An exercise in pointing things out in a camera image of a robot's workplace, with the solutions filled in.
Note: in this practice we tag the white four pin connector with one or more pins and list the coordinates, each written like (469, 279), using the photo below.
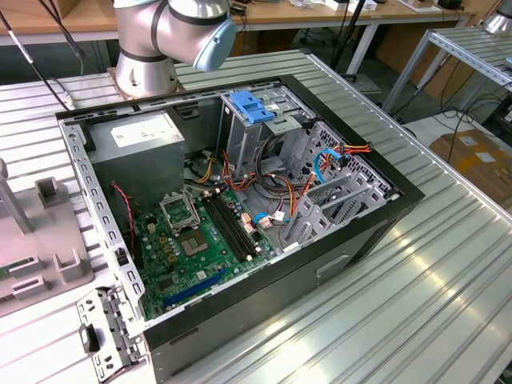
(151, 228)

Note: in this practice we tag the metal disk bay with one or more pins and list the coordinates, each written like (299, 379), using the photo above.
(318, 228)

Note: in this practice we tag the metal slat shelf table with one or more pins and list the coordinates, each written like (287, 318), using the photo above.
(460, 43)

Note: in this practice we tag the black open PC case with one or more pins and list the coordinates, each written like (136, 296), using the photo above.
(260, 304)

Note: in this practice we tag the blue SATA plug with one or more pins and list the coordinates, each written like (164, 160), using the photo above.
(262, 222)

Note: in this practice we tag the wooden desk white frame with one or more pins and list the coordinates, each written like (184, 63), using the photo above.
(280, 16)

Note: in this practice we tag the black square chip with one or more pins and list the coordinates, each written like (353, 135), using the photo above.
(167, 284)

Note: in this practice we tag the brown cardboard sheet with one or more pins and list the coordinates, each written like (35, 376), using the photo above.
(400, 48)

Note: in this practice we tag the black blue bracket latch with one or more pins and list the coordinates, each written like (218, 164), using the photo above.
(91, 342)

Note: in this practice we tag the grey parts rack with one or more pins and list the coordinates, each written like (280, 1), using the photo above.
(44, 236)

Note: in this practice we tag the green RAM stick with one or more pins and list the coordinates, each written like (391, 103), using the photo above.
(10, 271)

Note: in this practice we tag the metal optical drive cage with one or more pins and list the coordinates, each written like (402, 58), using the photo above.
(244, 140)

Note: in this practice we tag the metal card retention bracket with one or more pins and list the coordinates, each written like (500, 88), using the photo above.
(89, 308)

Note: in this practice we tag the black tripod stand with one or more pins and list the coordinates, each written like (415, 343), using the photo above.
(345, 42)

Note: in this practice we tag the blue plastic drive latch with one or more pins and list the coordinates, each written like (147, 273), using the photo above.
(248, 106)

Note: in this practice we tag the cardboard box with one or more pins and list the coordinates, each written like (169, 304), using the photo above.
(476, 168)

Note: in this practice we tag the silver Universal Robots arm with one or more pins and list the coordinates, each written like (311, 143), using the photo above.
(140, 24)

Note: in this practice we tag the grey power supply unit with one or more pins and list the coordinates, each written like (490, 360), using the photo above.
(136, 168)

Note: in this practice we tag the blue expansion slot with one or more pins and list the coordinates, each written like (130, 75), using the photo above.
(196, 288)

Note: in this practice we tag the white box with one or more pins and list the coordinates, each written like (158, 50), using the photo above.
(336, 4)
(370, 5)

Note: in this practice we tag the green motherboard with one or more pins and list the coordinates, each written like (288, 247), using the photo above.
(212, 256)

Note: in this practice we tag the white board connector block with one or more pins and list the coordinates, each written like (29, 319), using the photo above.
(248, 224)

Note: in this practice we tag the brown box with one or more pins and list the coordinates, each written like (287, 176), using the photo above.
(68, 7)

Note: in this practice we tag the black RAM slot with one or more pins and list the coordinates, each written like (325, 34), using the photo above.
(238, 226)
(222, 226)
(227, 226)
(233, 226)

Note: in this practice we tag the CPU socket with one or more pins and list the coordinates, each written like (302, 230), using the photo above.
(194, 243)

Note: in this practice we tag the black desk device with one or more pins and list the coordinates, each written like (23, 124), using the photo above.
(448, 3)

